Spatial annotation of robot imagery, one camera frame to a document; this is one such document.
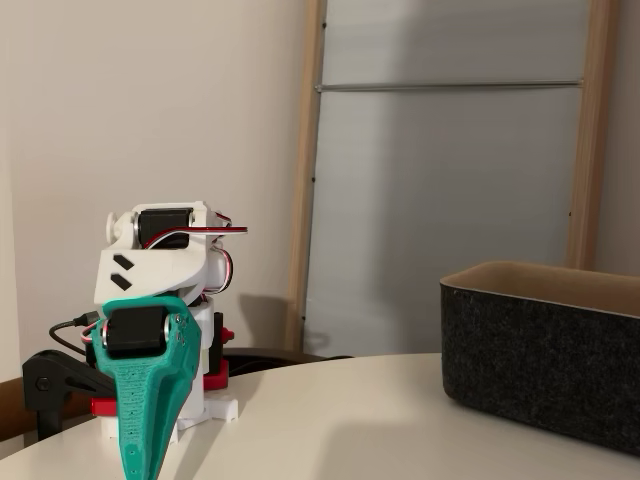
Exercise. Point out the wood framed frosted panel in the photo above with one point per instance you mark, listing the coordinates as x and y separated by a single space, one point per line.
440 200

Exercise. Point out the black clamp red pad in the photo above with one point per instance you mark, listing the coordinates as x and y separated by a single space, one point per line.
216 379
50 370

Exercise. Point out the metal rod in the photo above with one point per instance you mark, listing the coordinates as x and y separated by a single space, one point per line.
450 86

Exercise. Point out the teal gripper black servo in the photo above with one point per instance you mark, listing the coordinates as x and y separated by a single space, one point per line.
132 331

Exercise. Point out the dark grey felt box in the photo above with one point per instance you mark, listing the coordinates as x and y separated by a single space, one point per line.
540 360

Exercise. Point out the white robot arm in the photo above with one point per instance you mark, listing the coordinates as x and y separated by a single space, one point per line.
150 265

